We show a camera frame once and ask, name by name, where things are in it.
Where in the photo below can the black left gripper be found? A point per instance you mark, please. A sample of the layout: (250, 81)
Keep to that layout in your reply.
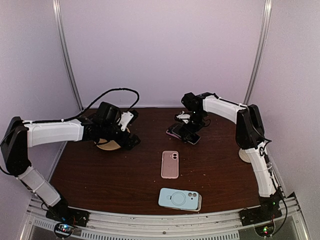
(130, 144)

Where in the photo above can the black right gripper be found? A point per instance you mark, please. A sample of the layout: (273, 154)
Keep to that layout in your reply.
(194, 130)

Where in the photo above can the black-screen phone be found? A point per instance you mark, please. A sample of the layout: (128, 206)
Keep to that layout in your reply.
(193, 138)

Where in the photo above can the pink phone case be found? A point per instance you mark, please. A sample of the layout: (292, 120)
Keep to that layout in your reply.
(170, 164)

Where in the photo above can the light blue phone case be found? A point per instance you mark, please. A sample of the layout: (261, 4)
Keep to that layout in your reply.
(170, 191)

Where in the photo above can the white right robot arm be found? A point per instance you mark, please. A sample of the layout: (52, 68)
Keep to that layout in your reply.
(249, 135)

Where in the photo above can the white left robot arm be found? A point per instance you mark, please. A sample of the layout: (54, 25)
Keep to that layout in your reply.
(26, 142)

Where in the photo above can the dark phone middle of stack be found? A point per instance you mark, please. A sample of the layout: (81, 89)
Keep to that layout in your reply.
(177, 130)

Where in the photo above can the purple phone bottom of stack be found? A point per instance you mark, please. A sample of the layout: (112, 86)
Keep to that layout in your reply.
(170, 132)

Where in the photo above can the cream case under stack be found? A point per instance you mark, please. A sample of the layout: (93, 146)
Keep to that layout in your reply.
(181, 202)

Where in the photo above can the beige ceramic plate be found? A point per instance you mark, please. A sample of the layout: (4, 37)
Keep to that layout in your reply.
(107, 146)

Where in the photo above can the cream ribbed mug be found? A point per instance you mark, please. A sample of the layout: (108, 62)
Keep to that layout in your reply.
(244, 156)

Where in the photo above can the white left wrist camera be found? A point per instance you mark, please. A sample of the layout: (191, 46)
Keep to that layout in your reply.
(127, 118)

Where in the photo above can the aluminium front rail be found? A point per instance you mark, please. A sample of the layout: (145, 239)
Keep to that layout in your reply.
(224, 225)

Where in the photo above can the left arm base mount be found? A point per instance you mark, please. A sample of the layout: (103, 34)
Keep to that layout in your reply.
(67, 220)

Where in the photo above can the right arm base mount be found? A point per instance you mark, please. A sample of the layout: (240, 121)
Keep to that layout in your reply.
(262, 217)

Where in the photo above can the left aluminium frame post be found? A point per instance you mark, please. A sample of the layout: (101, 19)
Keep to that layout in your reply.
(65, 53)

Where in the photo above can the aluminium frame post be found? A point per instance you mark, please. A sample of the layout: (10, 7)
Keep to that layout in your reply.
(65, 53)
(264, 30)

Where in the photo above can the right aluminium frame post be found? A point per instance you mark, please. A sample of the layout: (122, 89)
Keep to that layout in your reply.
(264, 30)

